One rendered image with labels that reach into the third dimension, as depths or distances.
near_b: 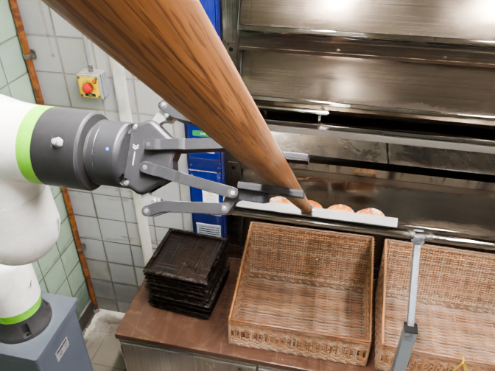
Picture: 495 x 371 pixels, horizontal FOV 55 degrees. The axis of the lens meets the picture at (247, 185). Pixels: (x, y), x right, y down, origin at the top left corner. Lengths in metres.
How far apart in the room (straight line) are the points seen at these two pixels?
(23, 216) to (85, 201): 1.84
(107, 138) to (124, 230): 1.98
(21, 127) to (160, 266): 1.53
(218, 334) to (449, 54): 1.39
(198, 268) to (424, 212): 0.97
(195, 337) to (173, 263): 0.32
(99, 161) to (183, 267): 1.52
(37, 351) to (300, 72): 1.24
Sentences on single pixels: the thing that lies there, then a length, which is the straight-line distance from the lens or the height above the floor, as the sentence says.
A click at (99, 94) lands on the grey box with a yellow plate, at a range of 2.02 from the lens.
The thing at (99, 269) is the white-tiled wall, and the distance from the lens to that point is 2.78.
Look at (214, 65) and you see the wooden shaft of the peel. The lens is 0.16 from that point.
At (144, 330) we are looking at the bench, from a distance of 2.12.
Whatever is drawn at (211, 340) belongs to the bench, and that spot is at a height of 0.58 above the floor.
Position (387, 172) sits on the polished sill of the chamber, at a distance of 1.98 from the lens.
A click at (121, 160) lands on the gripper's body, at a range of 0.53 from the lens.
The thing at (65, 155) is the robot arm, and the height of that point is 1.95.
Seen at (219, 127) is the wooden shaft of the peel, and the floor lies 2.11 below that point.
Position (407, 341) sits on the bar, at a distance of 1.72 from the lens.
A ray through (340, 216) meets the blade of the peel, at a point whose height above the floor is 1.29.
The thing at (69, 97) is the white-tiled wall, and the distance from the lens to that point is 2.19.
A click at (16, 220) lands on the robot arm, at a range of 0.65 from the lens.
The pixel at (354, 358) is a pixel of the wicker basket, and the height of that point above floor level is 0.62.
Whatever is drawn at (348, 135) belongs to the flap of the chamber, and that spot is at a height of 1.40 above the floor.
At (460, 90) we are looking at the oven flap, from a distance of 1.85.
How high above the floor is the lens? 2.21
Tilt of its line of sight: 35 degrees down
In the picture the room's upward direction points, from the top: straight up
